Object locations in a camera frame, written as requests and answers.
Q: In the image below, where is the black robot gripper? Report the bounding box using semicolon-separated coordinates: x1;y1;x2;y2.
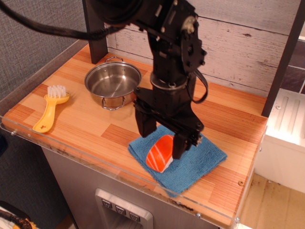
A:
134;82;203;159

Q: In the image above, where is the salmon sushi toy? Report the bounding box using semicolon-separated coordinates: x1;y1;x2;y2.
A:
146;135;174;173

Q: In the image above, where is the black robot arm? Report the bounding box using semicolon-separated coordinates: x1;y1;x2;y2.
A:
90;0;206;159

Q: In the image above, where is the blue folded cloth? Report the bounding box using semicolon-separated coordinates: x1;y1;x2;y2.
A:
128;125;227;197

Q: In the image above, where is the small steel pot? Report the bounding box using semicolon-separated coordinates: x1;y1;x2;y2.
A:
84;56;142;111

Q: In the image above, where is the silver dispenser button panel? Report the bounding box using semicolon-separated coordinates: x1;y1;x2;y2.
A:
95;188;154;229

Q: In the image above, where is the yellow dish brush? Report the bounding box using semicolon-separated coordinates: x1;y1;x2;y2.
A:
32;85;70;133

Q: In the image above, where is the white side cabinet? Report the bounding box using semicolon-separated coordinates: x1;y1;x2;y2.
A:
254;89;305;192

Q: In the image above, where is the clear acrylic guard rail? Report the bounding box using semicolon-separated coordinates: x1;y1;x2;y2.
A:
1;118;254;229

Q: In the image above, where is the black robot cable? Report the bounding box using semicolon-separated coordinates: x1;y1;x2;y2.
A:
0;1;209;104

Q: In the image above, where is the dark left post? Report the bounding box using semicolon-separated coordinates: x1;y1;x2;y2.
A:
82;0;108;64

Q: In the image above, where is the dark post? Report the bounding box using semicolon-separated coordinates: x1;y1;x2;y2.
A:
261;0;305;117
82;0;108;64

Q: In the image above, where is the dark right post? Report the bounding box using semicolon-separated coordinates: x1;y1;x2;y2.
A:
261;0;305;117

